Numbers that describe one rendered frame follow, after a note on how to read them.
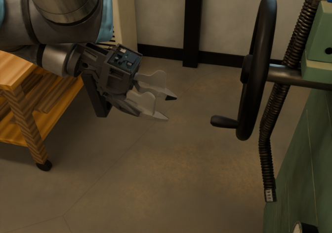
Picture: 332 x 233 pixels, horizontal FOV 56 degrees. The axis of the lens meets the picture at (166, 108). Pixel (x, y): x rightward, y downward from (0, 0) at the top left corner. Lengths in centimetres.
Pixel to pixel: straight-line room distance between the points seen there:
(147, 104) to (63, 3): 26
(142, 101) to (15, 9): 26
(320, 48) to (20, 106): 102
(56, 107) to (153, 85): 100
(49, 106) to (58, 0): 120
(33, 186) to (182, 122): 79
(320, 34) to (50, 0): 42
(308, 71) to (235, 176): 95
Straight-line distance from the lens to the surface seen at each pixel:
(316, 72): 60
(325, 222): 68
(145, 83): 64
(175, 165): 149
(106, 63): 56
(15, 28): 51
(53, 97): 162
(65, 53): 60
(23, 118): 131
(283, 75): 65
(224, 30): 202
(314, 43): 59
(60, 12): 43
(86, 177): 149
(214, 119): 63
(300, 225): 59
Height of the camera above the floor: 117
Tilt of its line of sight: 42 degrees down
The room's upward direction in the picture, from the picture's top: straight up
